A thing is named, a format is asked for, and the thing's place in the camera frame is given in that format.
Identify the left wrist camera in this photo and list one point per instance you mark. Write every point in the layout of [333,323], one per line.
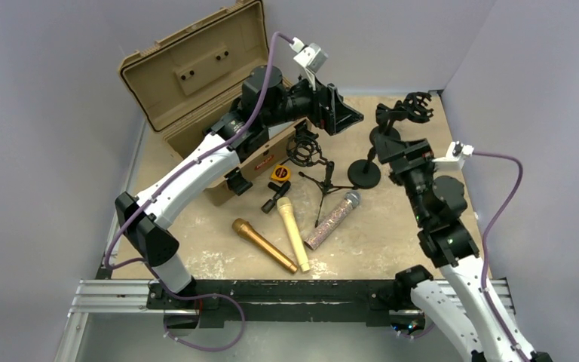
[311,58]

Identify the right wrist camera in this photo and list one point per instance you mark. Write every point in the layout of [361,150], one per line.
[455,157]

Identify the black round base stand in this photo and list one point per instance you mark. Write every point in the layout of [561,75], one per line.
[415,108]

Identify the yellow tape measure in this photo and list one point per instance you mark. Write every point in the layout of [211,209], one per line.
[281,173]

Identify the black cylindrical tool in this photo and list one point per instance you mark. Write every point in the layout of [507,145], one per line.
[280,191]

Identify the brown microphone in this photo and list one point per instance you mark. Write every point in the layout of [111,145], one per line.
[246,231]

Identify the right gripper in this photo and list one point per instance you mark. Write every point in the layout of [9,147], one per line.
[405,151]

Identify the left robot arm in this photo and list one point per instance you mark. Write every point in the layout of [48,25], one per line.
[264,102]

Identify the cream microphone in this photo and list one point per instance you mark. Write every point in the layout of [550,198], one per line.
[286,211]

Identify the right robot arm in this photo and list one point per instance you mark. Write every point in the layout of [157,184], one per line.
[478,326]

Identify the black stand for silver microphone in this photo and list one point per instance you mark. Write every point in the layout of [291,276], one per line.
[364,173]

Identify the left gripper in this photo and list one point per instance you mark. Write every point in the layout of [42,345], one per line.
[326,107]

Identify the silver glitter microphone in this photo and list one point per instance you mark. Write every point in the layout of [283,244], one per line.
[332,221]

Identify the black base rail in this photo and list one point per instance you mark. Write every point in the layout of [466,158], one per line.
[374,303]

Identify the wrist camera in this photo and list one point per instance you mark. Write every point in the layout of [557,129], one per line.
[455,157]
[311,58]

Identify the tan plastic toolbox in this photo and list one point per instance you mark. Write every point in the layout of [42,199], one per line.
[187,81]

